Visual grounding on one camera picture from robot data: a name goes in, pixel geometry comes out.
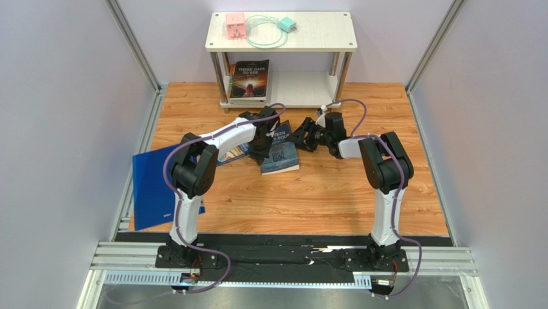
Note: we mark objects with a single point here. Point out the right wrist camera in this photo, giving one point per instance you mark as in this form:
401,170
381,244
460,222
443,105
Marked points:
321,113

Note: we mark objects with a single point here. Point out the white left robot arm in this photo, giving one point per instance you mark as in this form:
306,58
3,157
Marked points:
189,171

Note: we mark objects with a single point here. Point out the blue 91-storey treehouse book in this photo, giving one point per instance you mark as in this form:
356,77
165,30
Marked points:
234,154

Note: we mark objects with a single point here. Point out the white two-tier shelf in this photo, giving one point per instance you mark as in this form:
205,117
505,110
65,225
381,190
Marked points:
316,32

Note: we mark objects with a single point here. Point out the pink power cube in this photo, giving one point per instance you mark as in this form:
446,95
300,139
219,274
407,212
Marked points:
235,26

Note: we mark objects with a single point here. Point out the orange treehouse book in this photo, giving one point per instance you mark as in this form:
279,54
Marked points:
230,80

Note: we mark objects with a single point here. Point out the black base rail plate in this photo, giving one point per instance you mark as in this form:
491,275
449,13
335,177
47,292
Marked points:
276,258

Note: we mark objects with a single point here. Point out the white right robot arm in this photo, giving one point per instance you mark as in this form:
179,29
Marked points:
388,170

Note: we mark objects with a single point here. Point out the mint green charger plug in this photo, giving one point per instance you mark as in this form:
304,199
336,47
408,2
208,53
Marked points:
287,24

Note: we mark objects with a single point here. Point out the blue clip file folder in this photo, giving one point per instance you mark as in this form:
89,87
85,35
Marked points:
153,200

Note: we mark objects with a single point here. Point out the dark nineteen eighty-four book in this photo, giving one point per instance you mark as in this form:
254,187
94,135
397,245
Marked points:
283,155

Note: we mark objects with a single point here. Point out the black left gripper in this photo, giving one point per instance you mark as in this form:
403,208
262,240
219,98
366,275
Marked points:
261,156

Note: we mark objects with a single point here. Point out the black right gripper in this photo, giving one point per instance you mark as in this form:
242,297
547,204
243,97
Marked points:
309,134

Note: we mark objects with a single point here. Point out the dark three days book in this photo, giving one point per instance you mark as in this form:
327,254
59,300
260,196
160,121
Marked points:
250,81

